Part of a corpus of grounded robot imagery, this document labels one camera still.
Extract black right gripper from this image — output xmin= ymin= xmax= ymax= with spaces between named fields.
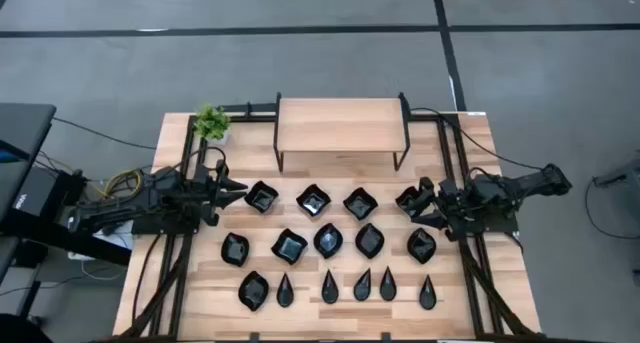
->
xmin=412 ymin=176 xmax=470 ymax=242

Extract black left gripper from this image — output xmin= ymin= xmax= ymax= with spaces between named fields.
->
xmin=192 ymin=162 xmax=249 ymax=228

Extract black square mini plate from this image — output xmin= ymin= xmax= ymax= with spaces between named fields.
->
xmin=295 ymin=183 xmax=332 ymax=218
xmin=342 ymin=186 xmax=379 ymax=221
xmin=394 ymin=186 xmax=426 ymax=219
xmin=270 ymin=227 xmax=309 ymax=266
xmin=243 ymin=180 xmax=280 ymax=215

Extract black leaf-shaped mini plate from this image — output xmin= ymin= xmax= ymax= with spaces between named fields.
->
xmin=354 ymin=222 xmax=386 ymax=260
xmin=406 ymin=227 xmax=438 ymax=265
xmin=237 ymin=270 xmax=271 ymax=313
xmin=220 ymin=231 xmax=251 ymax=268
xmin=312 ymin=222 xmax=345 ymax=260

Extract black teardrop mini plate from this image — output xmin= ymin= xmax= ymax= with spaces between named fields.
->
xmin=352 ymin=267 xmax=373 ymax=303
xmin=320 ymin=269 xmax=340 ymax=305
xmin=275 ymin=272 xmax=295 ymax=309
xmin=378 ymin=265 xmax=398 ymax=303
xmin=418 ymin=274 xmax=438 ymax=312

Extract green plant in white pot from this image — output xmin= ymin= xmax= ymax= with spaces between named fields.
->
xmin=192 ymin=102 xmax=234 ymax=147

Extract white power strip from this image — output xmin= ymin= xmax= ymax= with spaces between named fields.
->
xmin=67 ymin=220 xmax=136 ymax=262

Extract wooden shelf riser black legs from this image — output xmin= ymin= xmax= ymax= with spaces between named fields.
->
xmin=272 ymin=91 xmax=412 ymax=173

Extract black computer box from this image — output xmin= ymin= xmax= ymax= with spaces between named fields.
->
xmin=12 ymin=165 xmax=89 ymax=219

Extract grey equipment stand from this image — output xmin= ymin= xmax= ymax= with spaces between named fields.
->
xmin=592 ymin=155 xmax=640 ymax=189

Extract black desk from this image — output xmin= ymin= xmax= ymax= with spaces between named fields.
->
xmin=0 ymin=102 xmax=134 ymax=329

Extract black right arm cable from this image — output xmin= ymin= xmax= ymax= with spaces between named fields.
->
xmin=409 ymin=106 xmax=546 ymax=172

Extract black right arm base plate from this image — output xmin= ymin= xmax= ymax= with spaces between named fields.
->
xmin=447 ymin=202 xmax=520 ymax=235

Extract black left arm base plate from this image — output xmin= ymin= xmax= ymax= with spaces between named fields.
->
xmin=130 ymin=215 xmax=200 ymax=237

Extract yellow cable bundle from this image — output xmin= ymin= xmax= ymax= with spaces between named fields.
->
xmin=103 ymin=167 xmax=145 ymax=198

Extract thin black floor cable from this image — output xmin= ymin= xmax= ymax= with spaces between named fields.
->
xmin=52 ymin=116 xmax=157 ymax=150

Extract curved black floor cable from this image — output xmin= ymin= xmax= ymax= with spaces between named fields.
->
xmin=583 ymin=179 xmax=640 ymax=242

